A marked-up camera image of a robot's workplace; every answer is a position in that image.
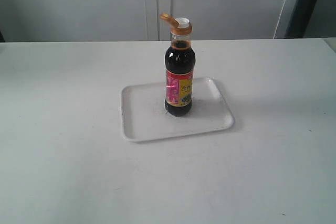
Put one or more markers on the dark soy sauce bottle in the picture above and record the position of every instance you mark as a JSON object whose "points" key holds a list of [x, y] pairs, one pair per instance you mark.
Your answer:
{"points": [[179, 62]]}

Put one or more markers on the white plastic tray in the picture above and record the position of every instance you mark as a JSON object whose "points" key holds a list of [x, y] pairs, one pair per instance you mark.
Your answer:
{"points": [[144, 117]]}

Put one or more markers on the dark vertical post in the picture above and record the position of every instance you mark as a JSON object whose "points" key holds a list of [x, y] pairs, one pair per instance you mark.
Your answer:
{"points": [[300, 18]]}

